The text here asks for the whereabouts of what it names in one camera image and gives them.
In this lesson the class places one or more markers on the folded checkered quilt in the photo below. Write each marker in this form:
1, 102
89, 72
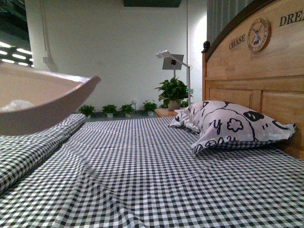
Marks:
20, 154

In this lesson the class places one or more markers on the white wall socket box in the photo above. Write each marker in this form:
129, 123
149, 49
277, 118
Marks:
46, 59

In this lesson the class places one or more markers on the white cartoon print pillow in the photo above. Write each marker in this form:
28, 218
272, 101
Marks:
226, 125

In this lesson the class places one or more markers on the wooden headboard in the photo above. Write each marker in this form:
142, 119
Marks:
269, 81

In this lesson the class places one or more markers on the small potted plant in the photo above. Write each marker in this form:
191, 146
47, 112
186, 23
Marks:
87, 110
149, 107
109, 109
127, 110

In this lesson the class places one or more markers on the black white checkered bedsheet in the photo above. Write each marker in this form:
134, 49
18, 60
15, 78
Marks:
140, 173

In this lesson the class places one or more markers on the large potted green plant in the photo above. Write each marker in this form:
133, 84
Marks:
173, 92

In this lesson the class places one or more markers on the white tablet floor stand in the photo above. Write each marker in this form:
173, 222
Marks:
171, 62

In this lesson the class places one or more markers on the far wooden nightstand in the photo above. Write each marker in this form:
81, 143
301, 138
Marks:
164, 113

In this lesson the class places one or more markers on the beige plastic dustpan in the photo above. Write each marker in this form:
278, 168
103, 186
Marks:
54, 97

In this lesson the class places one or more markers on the white tissue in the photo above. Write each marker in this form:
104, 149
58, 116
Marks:
16, 105

